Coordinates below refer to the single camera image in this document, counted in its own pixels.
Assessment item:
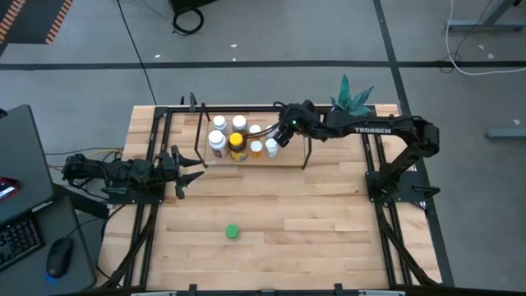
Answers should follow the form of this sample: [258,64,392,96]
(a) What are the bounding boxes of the large white medicine bottle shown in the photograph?
[207,129,228,160]

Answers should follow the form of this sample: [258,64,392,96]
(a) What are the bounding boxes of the black keyboard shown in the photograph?
[0,216,45,273]

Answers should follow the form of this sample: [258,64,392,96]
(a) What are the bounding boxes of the potted snake plant white pot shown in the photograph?
[330,73,376,118]

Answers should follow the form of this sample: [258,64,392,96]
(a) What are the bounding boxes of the grey metal floor foot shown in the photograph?
[487,127,526,140]

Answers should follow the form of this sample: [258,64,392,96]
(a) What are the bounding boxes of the black equipment base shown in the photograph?
[168,0,219,12]

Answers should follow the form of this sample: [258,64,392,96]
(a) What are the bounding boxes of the grey metal desk base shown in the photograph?
[446,0,526,33]

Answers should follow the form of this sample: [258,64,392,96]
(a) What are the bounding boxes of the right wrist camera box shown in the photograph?
[278,128,294,149]

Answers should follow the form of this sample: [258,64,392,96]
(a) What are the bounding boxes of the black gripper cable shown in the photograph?
[240,121,284,141]

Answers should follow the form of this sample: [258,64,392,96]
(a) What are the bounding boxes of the black laptop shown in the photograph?
[0,104,55,225]

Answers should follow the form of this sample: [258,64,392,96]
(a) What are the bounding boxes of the coiled black cable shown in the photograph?
[171,6,205,37]

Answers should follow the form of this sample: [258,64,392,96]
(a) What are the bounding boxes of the red smartphone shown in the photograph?
[0,176,21,202]

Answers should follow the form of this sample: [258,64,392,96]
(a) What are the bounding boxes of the black computer mouse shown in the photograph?
[45,236,76,280]

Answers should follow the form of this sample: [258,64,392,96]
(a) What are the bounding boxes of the black aluminium table frame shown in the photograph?
[98,92,443,296]

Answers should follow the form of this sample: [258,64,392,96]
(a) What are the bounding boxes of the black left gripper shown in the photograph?
[158,144,206,201]

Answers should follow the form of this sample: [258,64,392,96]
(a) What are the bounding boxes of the low black desk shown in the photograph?
[0,196,99,296]

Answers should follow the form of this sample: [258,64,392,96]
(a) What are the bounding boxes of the white floor cable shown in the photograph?
[445,0,526,77]

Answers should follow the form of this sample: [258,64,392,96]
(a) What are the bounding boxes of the black mat orange checker stripes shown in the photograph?
[0,0,75,57]

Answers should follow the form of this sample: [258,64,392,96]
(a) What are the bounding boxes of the yellow-capped brown fish oil bottle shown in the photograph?
[228,132,249,163]

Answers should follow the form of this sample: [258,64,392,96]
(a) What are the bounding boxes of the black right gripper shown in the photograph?
[274,100,325,141]

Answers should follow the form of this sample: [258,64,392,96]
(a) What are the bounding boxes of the thin black floor cable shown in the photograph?
[116,0,159,106]

